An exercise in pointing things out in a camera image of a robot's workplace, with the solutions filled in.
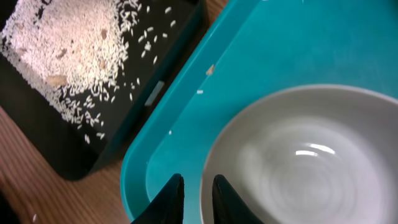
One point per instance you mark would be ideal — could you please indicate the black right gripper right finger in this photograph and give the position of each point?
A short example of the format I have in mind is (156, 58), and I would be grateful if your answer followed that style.
(228, 206)

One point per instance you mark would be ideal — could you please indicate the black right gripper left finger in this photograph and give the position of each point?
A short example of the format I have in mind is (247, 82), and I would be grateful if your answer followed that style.
(167, 207)

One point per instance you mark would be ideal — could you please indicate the white bowl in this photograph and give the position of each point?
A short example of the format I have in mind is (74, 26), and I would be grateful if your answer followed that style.
(310, 154)

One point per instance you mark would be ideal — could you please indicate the black tray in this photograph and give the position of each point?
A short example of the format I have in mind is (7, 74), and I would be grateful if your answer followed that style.
(75, 152)

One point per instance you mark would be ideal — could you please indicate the teal plastic tray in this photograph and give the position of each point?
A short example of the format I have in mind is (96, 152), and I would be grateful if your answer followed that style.
(255, 48)

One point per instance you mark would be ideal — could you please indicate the spilled rice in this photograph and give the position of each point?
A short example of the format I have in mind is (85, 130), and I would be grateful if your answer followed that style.
(90, 60)

